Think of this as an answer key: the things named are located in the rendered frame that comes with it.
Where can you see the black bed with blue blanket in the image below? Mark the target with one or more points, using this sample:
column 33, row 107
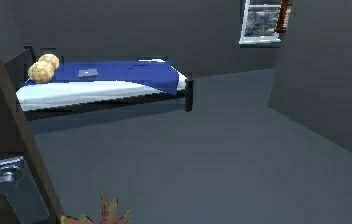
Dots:
column 117, row 83

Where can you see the orange flowers with green leaves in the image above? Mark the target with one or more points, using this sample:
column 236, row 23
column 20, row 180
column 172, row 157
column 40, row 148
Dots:
column 107, row 211

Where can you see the grey flat laptop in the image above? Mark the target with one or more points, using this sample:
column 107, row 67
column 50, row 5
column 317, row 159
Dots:
column 88, row 73

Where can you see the white framed window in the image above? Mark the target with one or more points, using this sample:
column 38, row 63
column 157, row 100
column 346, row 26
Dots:
column 259, row 23

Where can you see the round tan pillow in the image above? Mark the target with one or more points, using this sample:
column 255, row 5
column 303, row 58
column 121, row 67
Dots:
column 40, row 71
column 50, row 60

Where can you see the red curtain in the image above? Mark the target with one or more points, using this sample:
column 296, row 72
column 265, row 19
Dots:
column 283, row 16

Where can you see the dark brown room door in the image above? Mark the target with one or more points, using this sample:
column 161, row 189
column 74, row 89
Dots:
column 4, row 126

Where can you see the silver door knob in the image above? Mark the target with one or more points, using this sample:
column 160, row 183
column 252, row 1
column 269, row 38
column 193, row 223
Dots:
column 7, row 178

